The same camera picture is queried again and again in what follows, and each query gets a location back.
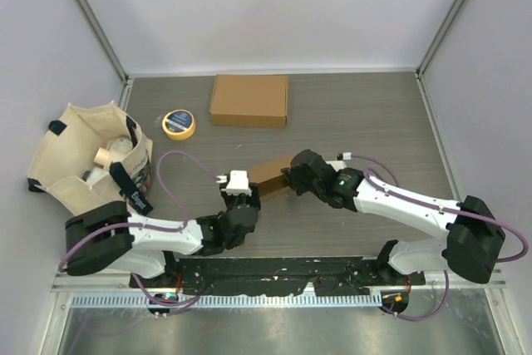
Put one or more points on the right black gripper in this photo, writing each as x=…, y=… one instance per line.
x=294, y=180

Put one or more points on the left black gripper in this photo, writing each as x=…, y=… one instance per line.
x=253, y=199

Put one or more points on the large brown cardboard box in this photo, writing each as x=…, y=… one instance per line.
x=258, y=101

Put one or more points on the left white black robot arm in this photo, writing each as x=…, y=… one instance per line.
x=110, y=237

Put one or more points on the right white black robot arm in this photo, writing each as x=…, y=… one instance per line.
x=463, y=237

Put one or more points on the yellow masking tape roll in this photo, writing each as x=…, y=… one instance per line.
x=179, y=125

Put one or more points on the cardboard tube in bag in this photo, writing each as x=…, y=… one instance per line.
x=102, y=157

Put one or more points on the beige canvas tote bag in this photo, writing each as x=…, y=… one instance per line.
x=68, y=150

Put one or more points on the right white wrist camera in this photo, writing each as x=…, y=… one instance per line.
x=340, y=163

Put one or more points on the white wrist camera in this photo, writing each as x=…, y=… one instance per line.
x=236, y=182
x=340, y=163

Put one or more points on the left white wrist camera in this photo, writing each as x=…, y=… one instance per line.
x=236, y=182

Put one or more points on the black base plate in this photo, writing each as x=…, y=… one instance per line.
x=276, y=277

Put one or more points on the white slotted cable duct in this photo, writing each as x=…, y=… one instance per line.
x=307, y=299

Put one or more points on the left aluminium frame post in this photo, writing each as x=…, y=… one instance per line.
x=101, y=38

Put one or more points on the aluminium frame post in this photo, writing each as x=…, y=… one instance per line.
x=101, y=38
x=448, y=22

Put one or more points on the right aluminium frame post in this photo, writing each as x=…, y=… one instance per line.
x=448, y=22

